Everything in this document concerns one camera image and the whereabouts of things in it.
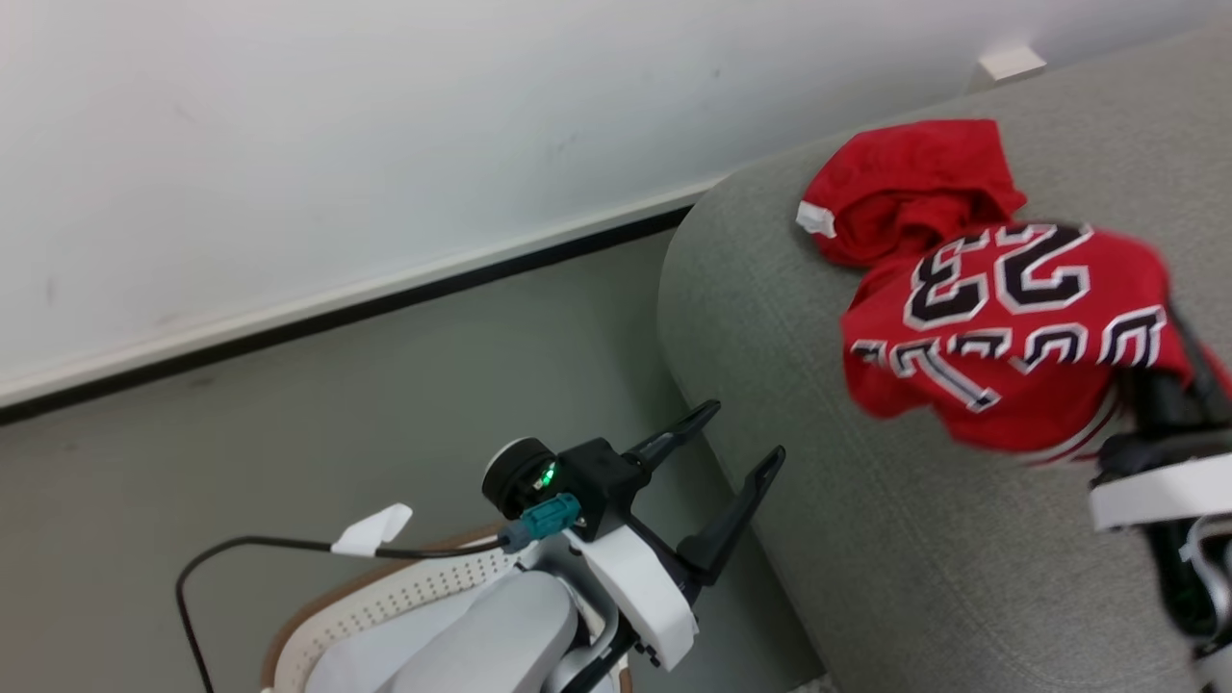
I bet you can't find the red basketball jersey number 23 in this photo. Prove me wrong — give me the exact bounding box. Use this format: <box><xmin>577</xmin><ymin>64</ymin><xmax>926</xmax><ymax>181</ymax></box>
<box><xmin>796</xmin><ymin>117</ymin><xmax>1232</xmax><ymax>469</ymax></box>

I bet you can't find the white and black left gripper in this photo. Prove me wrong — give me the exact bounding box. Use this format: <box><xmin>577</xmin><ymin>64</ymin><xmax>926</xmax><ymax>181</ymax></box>
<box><xmin>566</xmin><ymin>399</ymin><xmax>786</xmax><ymax>673</ymax></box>

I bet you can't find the teal cable connector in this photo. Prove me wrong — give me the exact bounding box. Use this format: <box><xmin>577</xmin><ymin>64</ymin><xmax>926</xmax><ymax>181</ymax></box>
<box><xmin>499</xmin><ymin>493</ymin><xmax>584</xmax><ymax>552</ymax></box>

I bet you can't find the grey fabric sofa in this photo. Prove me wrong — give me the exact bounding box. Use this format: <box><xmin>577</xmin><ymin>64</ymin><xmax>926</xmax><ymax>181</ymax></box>
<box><xmin>657</xmin><ymin>24</ymin><xmax>1232</xmax><ymax>693</ymax></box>

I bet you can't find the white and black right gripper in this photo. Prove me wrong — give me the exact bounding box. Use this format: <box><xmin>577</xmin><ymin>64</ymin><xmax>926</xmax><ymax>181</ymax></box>
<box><xmin>1088</xmin><ymin>306</ymin><xmax>1232</xmax><ymax>532</ymax></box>

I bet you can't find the white wall box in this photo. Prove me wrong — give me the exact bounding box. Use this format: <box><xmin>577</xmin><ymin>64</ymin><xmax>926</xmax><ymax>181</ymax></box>
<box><xmin>977</xmin><ymin>43</ymin><xmax>1048</xmax><ymax>94</ymax></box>

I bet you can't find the white perforated basket tan rim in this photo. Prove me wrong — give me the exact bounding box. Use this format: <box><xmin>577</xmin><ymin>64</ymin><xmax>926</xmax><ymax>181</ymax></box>
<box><xmin>260</xmin><ymin>525</ymin><xmax>636</xmax><ymax>693</ymax></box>

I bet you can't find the thin black cable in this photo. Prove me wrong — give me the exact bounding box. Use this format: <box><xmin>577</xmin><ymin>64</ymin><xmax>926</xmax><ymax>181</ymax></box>
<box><xmin>175</xmin><ymin>534</ymin><xmax>511</xmax><ymax>693</ymax></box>

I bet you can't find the white cable tag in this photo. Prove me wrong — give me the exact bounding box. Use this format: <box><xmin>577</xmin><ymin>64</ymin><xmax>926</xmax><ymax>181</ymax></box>
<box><xmin>330</xmin><ymin>502</ymin><xmax>415</xmax><ymax>559</ymax></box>

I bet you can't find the white and black baseboard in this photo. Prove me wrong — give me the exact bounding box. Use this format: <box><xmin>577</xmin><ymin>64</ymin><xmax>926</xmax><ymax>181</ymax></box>
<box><xmin>0</xmin><ymin>173</ymin><xmax>729</xmax><ymax>429</ymax></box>

